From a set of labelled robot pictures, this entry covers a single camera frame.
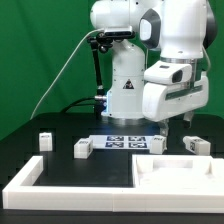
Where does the white sheet with fiducial markers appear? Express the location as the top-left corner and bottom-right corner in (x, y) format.
(89, 135), (152, 149)

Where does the grey camera on black mount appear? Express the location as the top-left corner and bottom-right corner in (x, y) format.
(87, 28), (135, 116)

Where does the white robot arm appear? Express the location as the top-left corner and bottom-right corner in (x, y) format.
(90, 0), (217, 136)

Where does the white square tabletop part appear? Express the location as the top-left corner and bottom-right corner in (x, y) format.
(132, 155), (224, 189)

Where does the white camera cable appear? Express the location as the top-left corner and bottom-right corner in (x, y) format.
(29, 27), (106, 120)

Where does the black cable bundle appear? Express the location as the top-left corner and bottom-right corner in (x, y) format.
(59, 96), (101, 114)

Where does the white U-shaped boundary fence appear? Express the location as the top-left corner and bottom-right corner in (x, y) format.
(2, 156), (224, 213)

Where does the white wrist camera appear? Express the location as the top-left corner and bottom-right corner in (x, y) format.
(144, 61), (192, 85)

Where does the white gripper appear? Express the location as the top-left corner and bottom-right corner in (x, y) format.
(142, 76), (209, 137)

